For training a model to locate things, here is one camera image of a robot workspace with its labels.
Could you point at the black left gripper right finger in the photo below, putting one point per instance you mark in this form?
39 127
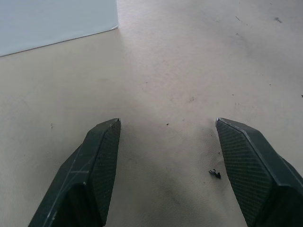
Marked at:
258 175

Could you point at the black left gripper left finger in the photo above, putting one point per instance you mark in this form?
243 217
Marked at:
82 179

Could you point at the white cardboard box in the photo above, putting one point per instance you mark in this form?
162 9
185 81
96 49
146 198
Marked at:
52 21

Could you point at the small black debris scrap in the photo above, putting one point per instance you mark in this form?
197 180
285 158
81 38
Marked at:
216 175

